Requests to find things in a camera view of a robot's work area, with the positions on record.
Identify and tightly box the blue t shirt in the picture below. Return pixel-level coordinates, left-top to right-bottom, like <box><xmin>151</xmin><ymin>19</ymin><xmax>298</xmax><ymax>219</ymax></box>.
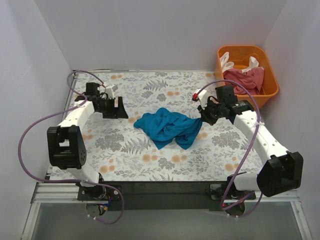
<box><xmin>133</xmin><ymin>107</ymin><xmax>203</xmax><ymax>150</ymax></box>

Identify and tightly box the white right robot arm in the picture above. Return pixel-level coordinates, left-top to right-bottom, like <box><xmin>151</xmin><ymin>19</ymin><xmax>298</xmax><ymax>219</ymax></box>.
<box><xmin>192</xmin><ymin>85</ymin><xmax>304</xmax><ymax>199</ymax></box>

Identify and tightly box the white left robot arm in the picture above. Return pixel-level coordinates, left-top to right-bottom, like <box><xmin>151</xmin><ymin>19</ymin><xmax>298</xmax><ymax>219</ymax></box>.
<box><xmin>47</xmin><ymin>82</ymin><xmax>129</xmax><ymax>200</ymax></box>

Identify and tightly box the floral table mat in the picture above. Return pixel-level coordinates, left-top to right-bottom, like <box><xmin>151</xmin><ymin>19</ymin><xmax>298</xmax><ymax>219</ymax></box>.
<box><xmin>73</xmin><ymin>71</ymin><xmax>263</xmax><ymax>181</ymax></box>

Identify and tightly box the white t shirt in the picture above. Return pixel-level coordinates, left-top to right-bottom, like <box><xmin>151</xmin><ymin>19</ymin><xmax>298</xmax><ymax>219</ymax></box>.
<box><xmin>219</xmin><ymin>51</ymin><xmax>264</xmax><ymax>73</ymax></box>

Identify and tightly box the pink t shirt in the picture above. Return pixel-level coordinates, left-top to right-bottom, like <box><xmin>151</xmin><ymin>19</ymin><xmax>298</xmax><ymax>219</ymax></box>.
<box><xmin>223</xmin><ymin>67</ymin><xmax>265</xmax><ymax>95</ymax></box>

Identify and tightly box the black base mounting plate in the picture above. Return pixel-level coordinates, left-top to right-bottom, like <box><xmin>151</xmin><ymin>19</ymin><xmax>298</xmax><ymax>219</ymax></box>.
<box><xmin>77</xmin><ymin>180</ymin><xmax>257</xmax><ymax>213</ymax></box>

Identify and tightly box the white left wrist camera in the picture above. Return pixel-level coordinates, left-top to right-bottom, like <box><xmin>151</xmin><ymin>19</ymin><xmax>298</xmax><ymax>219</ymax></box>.
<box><xmin>100</xmin><ymin>84</ymin><xmax>118</xmax><ymax>99</ymax></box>

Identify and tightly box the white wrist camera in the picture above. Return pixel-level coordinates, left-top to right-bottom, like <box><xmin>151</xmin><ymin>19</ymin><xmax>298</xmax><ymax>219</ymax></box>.
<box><xmin>100</xmin><ymin>84</ymin><xmax>118</xmax><ymax>99</ymax></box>
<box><xmin>192</xmin><ymin>89</ymin><xmax>211</xmax><ymax>109</ymax></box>

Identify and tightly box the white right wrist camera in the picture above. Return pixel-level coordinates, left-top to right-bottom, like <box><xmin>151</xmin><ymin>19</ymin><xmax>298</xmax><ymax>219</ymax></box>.
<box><xmin>192</xmin><ymin>89</ymin><xmax>211</xmax><ymax>109</ymax></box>

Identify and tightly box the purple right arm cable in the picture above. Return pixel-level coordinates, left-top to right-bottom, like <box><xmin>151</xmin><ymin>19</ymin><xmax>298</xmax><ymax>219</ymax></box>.
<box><xmin>194</xmin><ymin>79</ymin><xmax>263</xmax><ymax>218</ymax></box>

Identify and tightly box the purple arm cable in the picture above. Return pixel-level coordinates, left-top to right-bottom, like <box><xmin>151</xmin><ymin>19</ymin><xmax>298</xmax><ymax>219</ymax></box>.
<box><xmin>194</xmin><ymin>79</ymin><xmax>263</xmax><ymax>218</ymax></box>
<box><xmin>17</xmin><ymin>70</ymin><xmax>124</xmax><ymax>225</ymax></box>

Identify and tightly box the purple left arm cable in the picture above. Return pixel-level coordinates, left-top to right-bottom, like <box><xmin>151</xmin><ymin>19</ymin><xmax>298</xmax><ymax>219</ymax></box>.
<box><xmin>17</xmin><ymin>70</ymin><xmax>124</xmax><ymax>225</ymax></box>

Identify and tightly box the aluminium frame rail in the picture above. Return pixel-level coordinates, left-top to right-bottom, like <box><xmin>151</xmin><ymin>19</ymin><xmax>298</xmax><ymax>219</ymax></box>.
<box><xmin>21</xmin><ymin>183</ymin><xmax>86</xmax><ymax>240</ymax></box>

